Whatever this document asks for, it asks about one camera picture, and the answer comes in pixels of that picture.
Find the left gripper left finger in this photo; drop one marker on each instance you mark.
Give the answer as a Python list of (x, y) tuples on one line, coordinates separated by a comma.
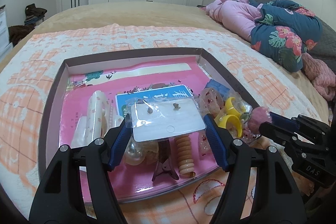
[(59, 197)]

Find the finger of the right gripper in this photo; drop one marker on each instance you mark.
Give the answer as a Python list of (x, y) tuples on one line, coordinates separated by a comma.
[(283, 122), (277, 134)]

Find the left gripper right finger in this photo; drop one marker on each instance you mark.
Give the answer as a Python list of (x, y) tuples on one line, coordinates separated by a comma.
[(276, 198)]

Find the pink fuzzy hair clip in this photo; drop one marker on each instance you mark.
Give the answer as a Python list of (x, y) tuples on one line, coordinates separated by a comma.
[(258, 116)]

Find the sheer sequin bow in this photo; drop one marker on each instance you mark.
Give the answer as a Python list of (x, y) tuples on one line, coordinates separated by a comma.
[(210, 101)]

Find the pearl bow hair clip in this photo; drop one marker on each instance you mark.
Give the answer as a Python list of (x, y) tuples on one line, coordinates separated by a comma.
[(139, 152)]

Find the white pink hair claw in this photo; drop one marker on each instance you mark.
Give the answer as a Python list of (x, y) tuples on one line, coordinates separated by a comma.
[(99, 117)]

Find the brown alligator hair clip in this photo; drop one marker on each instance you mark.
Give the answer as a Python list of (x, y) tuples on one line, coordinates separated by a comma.
[(164, 162)]

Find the earring card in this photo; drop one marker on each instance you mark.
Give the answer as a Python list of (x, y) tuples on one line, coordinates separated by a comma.
[(160, 119)]

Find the clear bag white card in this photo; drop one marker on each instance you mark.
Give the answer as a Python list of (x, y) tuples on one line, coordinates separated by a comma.
[(80, 137)]

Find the right hand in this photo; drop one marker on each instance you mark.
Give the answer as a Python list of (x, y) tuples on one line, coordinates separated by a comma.
[(305, 186)]

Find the pink knitted blanket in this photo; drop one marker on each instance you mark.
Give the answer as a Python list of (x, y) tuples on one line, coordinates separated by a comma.
[(320, 76)]

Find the grey headboard cushion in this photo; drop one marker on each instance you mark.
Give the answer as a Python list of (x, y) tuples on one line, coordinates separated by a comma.
[(325, 48)]

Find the blue floral quilt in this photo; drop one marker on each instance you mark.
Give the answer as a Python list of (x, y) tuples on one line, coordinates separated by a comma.
[(283, 35)]

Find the brown cardboard tray box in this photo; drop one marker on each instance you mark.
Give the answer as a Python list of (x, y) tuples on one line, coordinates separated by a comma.
[(48, 139)]

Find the pink Chinese workbook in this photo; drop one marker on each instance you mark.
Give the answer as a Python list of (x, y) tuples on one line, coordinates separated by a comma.
[(170, 78)]

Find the pink padded garment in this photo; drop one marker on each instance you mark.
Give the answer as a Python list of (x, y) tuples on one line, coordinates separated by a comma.
[(238, 16)]

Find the tan bedspread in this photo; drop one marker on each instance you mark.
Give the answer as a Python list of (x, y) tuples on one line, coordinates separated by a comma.
[(125, 26)]

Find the white drawer cabinet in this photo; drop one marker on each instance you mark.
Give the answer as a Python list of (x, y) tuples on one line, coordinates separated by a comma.
[(5, 45)]

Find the pile of dark clothes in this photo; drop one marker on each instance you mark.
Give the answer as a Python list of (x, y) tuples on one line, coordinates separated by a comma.
[(33, 16)]

